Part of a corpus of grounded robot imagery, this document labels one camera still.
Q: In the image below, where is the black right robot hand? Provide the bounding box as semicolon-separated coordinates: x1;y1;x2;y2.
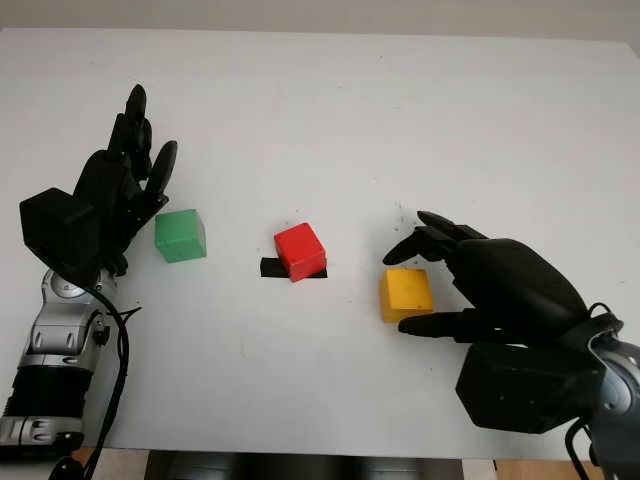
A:
382;210;604;347

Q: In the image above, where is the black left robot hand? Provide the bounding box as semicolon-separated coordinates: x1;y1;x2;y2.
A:
69;83;179;279

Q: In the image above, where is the green wooden block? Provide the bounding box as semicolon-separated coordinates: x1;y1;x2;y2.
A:
153;208;208;264

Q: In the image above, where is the yellow wooden block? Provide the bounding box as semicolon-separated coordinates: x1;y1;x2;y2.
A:
378;267;435;325

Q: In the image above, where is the black tape strip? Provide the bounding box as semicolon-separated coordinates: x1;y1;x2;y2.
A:
258;257;329;280

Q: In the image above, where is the red wooden block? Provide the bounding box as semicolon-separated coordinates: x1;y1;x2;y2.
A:
273;222;329;284

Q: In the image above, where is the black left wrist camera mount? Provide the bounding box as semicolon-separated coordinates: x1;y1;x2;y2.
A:
18;186;109;289

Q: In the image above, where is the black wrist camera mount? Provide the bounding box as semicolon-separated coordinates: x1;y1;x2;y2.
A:
455;340;607;434
18;186;109;289

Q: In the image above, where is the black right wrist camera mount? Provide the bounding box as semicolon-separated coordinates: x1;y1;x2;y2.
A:
455;340;607;434

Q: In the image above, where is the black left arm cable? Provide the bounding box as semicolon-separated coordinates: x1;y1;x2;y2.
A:
87;284;144;480

